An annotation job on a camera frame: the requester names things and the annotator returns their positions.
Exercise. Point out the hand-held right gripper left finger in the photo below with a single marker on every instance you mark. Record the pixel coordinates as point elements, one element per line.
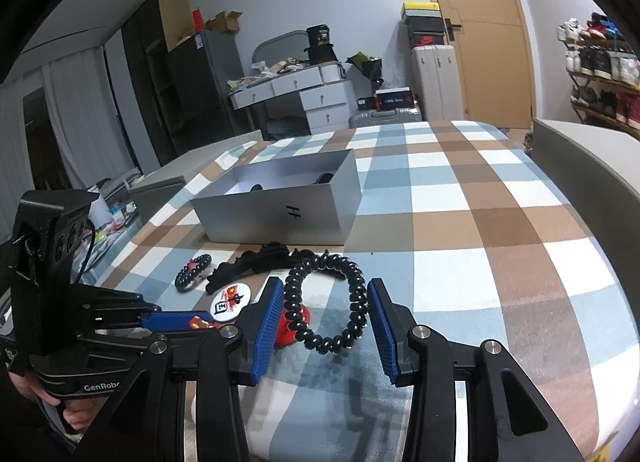
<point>267,327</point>

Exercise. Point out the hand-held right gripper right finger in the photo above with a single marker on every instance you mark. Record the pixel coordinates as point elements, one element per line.
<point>382,332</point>

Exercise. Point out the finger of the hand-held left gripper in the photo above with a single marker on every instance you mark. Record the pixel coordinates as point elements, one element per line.
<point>170,320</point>

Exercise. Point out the red round disc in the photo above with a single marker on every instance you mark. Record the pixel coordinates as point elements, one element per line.
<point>287,333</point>

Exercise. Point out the red orange ornament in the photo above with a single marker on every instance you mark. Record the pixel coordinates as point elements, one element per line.
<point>200,324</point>

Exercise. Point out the round white badge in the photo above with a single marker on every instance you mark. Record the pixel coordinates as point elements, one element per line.
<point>227,304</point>

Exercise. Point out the grey cardboard box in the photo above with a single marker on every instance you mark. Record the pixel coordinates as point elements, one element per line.
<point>260,212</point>

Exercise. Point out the person's left hand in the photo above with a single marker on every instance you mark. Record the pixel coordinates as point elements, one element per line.
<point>75,412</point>

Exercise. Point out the white bottle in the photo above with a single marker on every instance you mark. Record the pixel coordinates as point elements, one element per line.
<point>100,209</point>

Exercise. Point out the bedside clutter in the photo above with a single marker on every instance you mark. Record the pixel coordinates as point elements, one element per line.
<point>120,212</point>

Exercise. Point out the black hair accessory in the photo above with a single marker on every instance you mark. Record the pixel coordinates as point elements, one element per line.
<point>326,178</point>
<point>257,187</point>

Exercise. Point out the grey bed side panel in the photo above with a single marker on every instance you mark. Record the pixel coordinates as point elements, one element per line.
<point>175,177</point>
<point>590,167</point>

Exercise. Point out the white curtain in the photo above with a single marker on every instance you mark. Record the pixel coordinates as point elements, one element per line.
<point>75,107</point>

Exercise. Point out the dark brown wardrobe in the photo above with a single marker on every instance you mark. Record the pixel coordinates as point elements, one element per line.
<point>145,92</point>

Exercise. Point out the dark grey stool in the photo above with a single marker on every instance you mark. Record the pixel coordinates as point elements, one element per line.
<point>285,127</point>

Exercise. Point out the silver suitcase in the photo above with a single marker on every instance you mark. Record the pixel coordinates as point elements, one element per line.
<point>385,118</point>

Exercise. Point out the dark grey fridge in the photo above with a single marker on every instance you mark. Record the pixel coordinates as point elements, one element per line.
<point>205,92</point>

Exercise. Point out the small black box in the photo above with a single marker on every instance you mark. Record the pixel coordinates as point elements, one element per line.
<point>365,104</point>

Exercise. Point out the white dressing table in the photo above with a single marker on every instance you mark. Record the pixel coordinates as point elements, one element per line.
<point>325,102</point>

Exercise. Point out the black and red box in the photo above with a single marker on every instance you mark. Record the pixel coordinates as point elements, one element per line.
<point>394,100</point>

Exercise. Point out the white suitcase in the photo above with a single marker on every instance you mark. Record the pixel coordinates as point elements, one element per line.
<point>435,87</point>

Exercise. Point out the dressing table clutter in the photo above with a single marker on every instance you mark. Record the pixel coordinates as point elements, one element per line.
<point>270,71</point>

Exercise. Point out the green black bouquet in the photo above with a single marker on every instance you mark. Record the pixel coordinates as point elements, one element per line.
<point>367,67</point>

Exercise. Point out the grey framed mirror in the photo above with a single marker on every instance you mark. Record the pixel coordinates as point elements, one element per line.
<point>280,50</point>

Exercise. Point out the stack of red cups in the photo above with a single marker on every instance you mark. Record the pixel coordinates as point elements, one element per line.
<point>198,20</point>

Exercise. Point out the wooden door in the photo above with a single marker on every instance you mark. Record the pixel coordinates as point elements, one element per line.
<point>490,67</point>

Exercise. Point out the black gift box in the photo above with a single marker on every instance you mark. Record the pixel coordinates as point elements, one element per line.
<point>320,45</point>

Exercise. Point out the open cardboard box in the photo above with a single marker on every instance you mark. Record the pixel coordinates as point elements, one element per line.
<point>225,22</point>

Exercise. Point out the black shoe box red logo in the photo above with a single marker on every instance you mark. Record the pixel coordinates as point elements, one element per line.
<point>426,40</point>

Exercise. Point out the plain black shoe box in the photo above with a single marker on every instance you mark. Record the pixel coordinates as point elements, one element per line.
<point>424,27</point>

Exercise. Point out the yellow lidded shoe box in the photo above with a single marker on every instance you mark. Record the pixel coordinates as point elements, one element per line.
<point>420,11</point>

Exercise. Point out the shoe rack with sneakers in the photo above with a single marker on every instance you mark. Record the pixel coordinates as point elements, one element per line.
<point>605,67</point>

